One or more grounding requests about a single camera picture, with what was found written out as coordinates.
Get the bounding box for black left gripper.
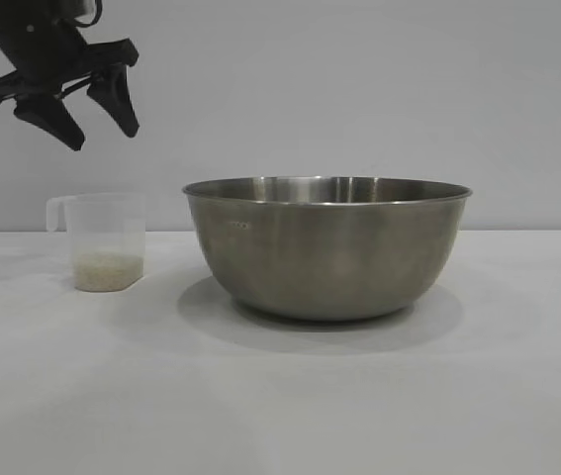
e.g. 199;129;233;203
0;0;140;151

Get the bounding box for white rice grains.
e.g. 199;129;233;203
72;250;143;292

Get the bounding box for stainless steel mixing bowl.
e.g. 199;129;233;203
179;174;473;323

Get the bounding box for white tablecloth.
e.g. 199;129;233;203
0;229;561;475

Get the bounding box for black left wrist camera cable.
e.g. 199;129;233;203
74;0;102;25

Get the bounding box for clear plastic measuring cup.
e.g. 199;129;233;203
45;192;146;293

